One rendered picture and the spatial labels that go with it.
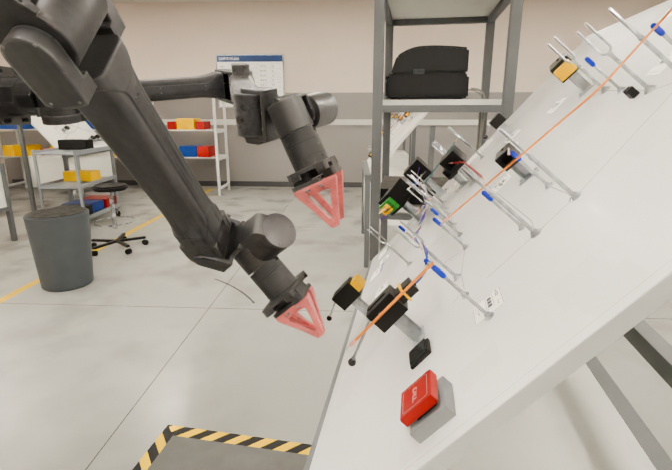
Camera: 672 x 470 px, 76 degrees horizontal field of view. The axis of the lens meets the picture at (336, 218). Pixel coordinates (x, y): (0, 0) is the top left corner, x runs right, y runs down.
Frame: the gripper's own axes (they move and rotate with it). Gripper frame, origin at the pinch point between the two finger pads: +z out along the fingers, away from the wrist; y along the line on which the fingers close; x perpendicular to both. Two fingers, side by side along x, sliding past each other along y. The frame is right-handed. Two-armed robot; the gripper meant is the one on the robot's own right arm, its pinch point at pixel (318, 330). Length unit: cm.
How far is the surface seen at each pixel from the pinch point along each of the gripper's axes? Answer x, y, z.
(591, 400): -27, 25, 56
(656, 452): -31, 11, 60
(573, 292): -33.8, -22.1, 7.3
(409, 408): -12.4, -23.4, 7.2
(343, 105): 0, 743, -119
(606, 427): -26, 17, 56
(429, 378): -15.8, -21.3, 6.7
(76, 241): 213, 240, -115
